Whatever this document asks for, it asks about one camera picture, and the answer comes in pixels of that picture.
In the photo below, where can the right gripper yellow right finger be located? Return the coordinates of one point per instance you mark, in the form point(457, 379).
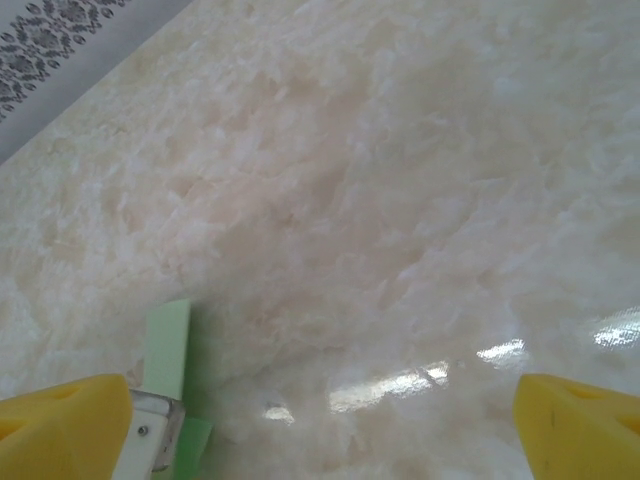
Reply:
point(585, 435)

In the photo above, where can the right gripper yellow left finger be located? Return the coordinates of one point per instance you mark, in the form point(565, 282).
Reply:
point(60, 435)

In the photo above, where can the light green paper sheet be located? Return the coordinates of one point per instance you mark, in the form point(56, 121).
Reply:
point(167, 350)

